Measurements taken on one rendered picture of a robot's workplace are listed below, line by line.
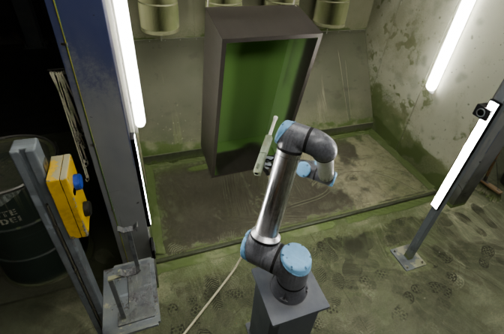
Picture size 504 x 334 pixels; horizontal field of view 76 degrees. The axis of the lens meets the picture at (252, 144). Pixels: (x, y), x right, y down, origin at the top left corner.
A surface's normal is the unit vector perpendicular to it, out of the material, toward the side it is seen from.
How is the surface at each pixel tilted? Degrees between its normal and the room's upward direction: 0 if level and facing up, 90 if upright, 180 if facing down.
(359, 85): 57
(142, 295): 0
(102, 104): 90
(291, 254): 5
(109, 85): 90
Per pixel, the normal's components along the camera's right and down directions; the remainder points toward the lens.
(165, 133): 0.31, 0.05
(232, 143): 0.14, -0.66
